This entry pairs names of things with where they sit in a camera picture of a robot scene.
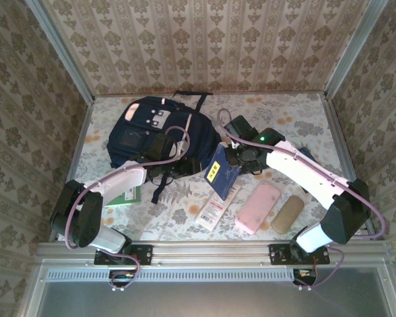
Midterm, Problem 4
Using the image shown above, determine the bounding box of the white packaged stationery set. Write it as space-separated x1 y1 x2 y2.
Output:
195 186 242 232

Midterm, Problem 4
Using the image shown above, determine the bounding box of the aluminium frame post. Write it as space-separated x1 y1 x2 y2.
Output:
25 0 96 104
323 0 389 100

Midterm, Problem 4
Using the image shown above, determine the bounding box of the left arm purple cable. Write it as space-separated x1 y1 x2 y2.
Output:
65 126 191 288

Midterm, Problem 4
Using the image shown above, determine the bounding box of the tan glasses case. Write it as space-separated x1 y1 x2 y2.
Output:
271 195 305 234

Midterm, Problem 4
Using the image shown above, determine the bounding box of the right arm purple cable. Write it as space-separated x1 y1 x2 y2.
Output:
216 108 387 288

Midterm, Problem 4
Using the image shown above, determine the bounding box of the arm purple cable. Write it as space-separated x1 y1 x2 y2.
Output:
216 108 387 288
65 126 191 288

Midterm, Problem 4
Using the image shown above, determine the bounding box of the small green book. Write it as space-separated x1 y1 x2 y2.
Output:
104 184 142 208

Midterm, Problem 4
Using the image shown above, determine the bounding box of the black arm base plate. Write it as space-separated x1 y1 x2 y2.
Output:
94 244 153 267
269 243 331 266

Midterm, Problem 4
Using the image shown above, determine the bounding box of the aluminium side rail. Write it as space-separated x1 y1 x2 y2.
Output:
323 94 378 241
49 98 96 242

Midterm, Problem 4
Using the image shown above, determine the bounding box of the slotted grey cable duct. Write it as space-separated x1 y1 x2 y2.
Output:
46 267 295 283

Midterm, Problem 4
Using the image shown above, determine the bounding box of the floral tablecloth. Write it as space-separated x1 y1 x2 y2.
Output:
57 93 364 242

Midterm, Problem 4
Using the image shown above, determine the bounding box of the pink pencil case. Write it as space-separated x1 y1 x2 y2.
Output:
234 182 281 235

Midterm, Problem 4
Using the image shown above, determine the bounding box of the grey metal panel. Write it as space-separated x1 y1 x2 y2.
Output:
26 260 396 317

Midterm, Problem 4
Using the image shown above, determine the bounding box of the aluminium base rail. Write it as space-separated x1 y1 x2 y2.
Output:
36 240 392 267

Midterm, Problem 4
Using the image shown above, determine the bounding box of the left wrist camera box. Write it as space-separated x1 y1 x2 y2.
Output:
169 140 187 159

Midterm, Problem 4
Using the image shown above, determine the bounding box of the blue book with yellow label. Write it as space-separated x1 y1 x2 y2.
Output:
203 141 244 201

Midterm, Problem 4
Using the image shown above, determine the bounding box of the navy blue backpack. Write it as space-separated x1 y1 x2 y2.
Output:
106 90 219 204

